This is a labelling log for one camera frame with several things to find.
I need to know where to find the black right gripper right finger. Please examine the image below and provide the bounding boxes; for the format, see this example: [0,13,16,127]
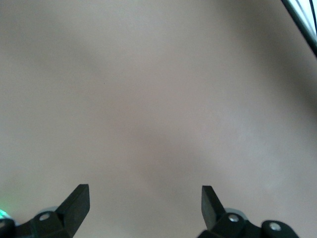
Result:
[197,185,300,238]

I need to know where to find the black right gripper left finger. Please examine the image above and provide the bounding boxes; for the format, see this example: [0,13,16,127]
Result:
[0,183,90,238]

